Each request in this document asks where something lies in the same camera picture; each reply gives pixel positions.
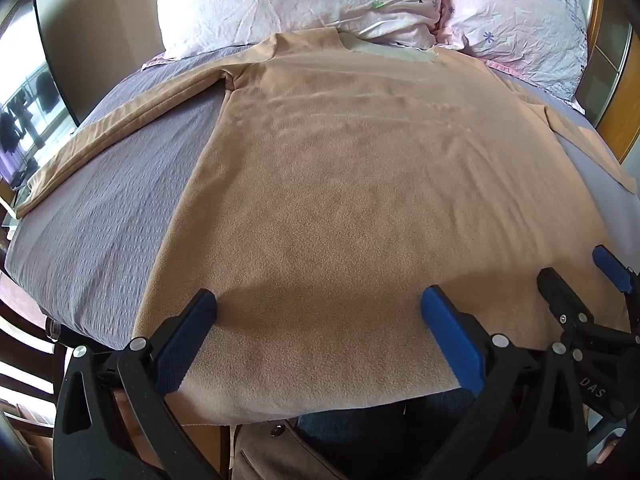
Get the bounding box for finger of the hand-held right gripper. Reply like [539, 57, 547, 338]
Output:
[591, 244, 640, 297]
[536, 267, 597, 348]

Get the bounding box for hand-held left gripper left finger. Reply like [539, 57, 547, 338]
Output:
[52, 288, 221, 480]

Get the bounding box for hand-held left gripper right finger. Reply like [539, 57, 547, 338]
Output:
[420, 284, 587, 480]

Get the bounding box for beige fleece long-sleeve shirt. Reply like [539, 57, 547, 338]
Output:
[15, 30, 637, 426]

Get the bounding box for window with hanging clothes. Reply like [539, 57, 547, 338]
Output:
[0, 22, 77, 193]

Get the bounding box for person's blue jeans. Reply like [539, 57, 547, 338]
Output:
[295, 387, 478, 480]

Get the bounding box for person's brown coat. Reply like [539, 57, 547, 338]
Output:
[234, 412, 361, 480]

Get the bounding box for grey textured bedspread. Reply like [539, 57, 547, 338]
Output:
[2, 42, 640, 353]

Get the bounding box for wooden slatted chair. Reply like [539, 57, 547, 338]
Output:
[0, 270, 68, 480]

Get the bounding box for wooden headboard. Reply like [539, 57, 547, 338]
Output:
[575, 0, 640, 163]

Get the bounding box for pink floral pillow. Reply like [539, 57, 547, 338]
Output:
[436, 0, 589, 106]

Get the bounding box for dark upright panel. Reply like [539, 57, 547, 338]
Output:
[32, 0, 83, 128]

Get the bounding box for white floral pillow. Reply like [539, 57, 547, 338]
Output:
[157, 0, 447, 59]

